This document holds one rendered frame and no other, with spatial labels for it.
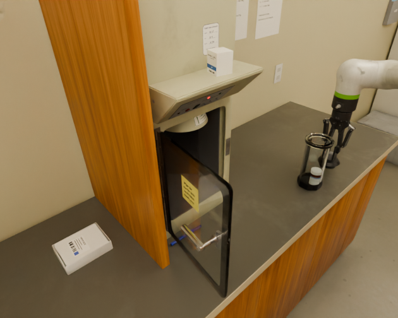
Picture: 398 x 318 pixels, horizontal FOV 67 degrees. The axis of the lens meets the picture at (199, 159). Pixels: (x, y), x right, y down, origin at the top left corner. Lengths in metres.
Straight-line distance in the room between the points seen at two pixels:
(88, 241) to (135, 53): 0.70
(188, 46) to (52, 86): 0.52
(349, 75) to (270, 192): 0.54
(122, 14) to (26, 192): 0.83
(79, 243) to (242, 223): 0.58
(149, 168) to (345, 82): 0.83
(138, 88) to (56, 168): 0.68
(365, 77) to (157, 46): 0.80
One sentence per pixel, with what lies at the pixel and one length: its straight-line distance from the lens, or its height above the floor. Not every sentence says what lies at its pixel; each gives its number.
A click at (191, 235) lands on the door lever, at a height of 1.21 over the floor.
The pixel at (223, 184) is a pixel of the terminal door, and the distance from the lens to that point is 0.61.
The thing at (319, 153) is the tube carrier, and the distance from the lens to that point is 1.26.
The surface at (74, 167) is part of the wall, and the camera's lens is 1.28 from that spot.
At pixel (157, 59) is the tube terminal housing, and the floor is 1.57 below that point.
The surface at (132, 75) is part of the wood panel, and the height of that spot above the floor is 1.57.
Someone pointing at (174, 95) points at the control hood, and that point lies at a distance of 0.70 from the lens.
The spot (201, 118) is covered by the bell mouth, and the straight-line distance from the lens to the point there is 0.97.
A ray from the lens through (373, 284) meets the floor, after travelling 2.37.
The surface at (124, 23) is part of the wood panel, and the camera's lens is 0.63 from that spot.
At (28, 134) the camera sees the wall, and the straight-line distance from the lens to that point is 1.17.
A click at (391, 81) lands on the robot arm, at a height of 1.41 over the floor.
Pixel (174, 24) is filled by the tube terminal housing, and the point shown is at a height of 1.64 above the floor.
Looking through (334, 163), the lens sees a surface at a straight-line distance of 1.45.
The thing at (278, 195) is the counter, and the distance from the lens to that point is 1.30.
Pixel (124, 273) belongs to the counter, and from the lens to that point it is 1.05.
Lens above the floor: 1.77
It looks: 34 degrees down
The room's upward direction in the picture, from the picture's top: 1 degrees counter-clockwise
